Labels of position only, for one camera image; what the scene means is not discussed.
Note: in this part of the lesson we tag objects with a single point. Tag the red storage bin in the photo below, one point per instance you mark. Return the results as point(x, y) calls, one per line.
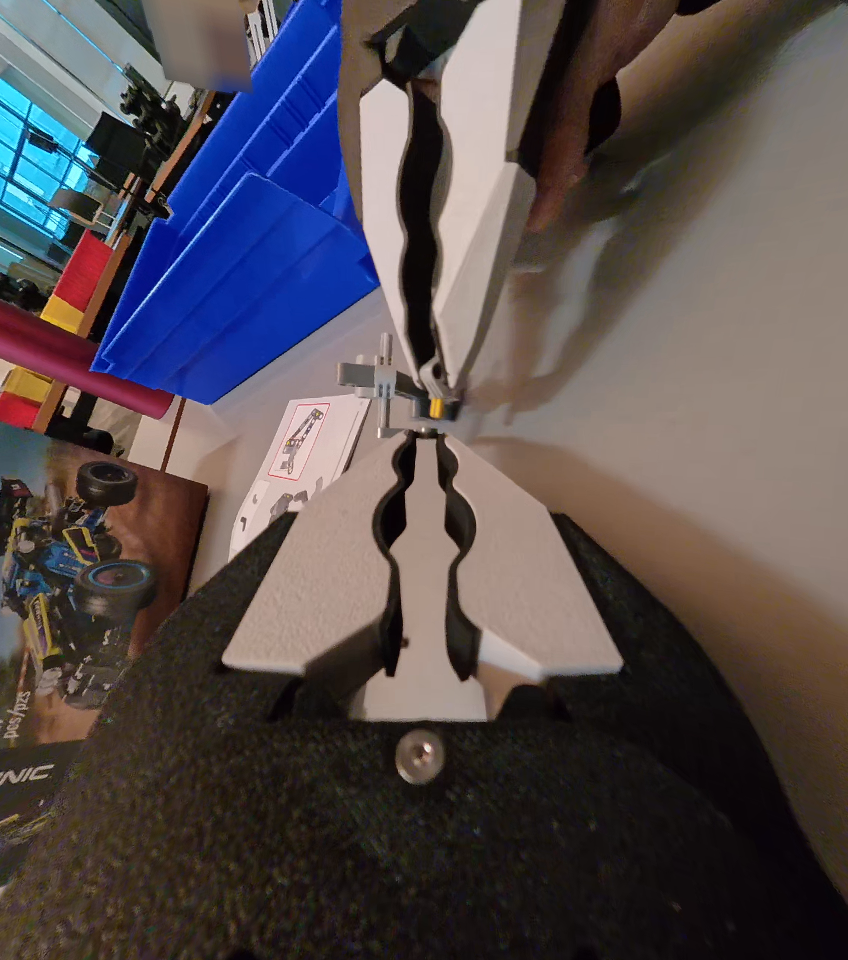
point(23, 411)

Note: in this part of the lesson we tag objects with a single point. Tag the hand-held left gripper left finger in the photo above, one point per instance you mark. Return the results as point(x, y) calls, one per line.
point(311, 600)

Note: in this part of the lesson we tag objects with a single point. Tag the large blue storage bin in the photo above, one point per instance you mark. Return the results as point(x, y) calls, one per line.
point(244, 300)

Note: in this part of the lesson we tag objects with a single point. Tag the toy set box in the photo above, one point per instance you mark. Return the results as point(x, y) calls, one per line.
point(56, 562)

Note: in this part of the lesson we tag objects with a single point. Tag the window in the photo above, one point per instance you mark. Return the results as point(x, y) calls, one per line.
point(11, 165)

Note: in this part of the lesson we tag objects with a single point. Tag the maroon rolled mat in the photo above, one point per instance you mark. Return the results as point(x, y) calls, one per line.
point(56, 349)

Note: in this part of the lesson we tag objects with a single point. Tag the grey toy connector assembly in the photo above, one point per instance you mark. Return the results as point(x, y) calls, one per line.
point(364, 371)

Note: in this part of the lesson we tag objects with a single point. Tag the black tripod equipment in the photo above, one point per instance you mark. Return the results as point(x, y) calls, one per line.
point(154, 112)

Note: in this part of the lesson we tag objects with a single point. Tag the open instruction booklet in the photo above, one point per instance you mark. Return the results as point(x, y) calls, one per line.
point(319, 427)

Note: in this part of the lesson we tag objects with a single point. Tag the person's right hand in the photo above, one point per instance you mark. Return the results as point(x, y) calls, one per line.
point(589, 75)

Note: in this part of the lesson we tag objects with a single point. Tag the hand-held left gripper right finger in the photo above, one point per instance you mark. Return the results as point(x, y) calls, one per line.
point(536, 600)

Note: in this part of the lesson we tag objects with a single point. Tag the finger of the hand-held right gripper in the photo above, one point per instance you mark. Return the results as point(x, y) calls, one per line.
point(386, 187)
point(491, 112)

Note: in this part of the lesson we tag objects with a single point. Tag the yellow storage bin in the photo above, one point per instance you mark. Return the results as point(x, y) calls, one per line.
point(30, 381)

